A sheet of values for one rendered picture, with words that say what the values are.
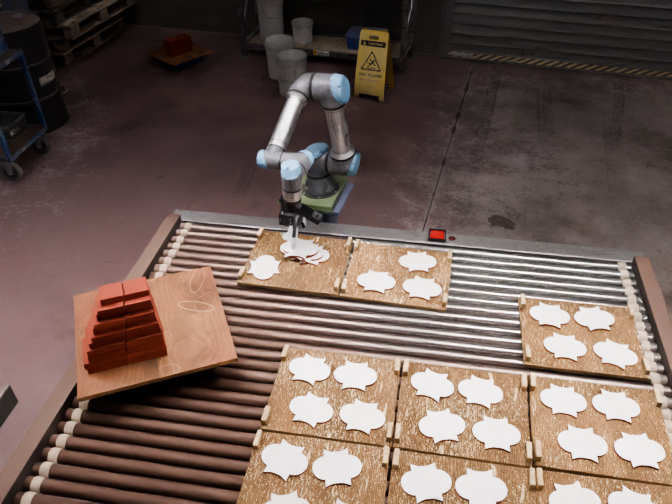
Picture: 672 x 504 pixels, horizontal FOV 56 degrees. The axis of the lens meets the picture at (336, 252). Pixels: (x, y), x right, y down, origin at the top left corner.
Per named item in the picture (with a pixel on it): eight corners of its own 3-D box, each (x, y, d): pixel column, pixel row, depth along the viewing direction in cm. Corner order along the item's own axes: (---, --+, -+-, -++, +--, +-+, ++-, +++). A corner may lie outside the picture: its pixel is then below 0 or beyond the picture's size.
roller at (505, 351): (135, 310, 249) (132, 301, 246) (658, 369, 223) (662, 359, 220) (129, 318, 245) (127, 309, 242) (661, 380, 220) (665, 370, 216)
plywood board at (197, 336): (75, 298, 233) (73, 295, 232) (210, 269, 245) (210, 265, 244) (78, 402, 196) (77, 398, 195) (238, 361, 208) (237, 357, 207)
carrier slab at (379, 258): (356, 244, 274) (356, 241, 273) (452, 256, 267) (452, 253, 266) (339, 298, 247) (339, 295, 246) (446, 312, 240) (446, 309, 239)
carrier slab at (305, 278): (261, 233, 280) (261, 230, 280) (352, 243, 274) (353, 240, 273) (237, 284, 254) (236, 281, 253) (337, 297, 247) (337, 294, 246)
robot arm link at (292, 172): (304, 159, 241) (296, 170, 235) (305, 184, 248) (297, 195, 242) (285, 156, 243) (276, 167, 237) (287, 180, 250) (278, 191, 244)
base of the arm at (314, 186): (309, 178, 320) (307, 161, 313) (338, 180, 316) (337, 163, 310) (301, 195, 308) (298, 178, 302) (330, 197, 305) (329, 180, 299)
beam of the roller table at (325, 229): (178, 219, 301) (175, 208, 297) (638, 261, 273) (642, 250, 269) (171, 229, 294) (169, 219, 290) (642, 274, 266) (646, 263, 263)
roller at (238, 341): (124, 328, 241) (121, 319, 238) (664, 391, 216) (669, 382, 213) (118, 337, 238) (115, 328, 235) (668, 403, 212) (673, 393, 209)
